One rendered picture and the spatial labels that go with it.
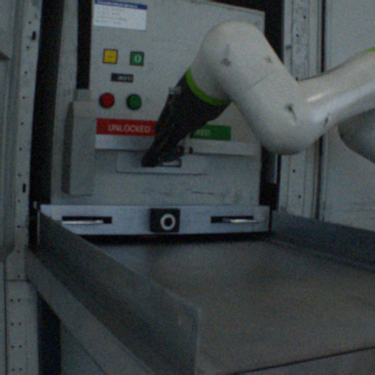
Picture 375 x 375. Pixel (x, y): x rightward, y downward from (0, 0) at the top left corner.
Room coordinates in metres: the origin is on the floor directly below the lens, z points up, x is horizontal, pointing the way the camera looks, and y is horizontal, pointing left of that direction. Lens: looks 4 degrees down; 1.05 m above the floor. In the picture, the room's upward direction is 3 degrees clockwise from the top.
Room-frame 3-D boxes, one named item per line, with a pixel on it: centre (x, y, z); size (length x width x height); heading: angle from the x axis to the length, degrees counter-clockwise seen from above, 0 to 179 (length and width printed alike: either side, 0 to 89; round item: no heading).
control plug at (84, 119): (1.09, 0.20, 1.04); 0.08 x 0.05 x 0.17; 26
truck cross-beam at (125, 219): (1.26, 0.05, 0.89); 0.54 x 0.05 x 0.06; 116
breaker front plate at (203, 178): (1.25, 0.04, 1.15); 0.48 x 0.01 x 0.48; 116
